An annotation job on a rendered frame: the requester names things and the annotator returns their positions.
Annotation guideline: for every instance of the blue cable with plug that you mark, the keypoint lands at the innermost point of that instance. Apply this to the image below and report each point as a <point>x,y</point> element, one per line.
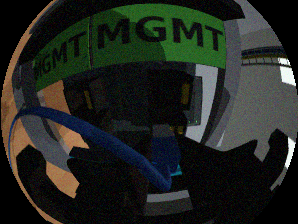
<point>165,152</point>

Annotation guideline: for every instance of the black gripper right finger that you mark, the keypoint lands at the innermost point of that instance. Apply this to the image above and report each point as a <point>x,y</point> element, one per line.
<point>203,167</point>

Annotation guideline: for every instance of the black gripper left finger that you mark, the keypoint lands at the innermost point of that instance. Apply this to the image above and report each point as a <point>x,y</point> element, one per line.
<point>119,175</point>

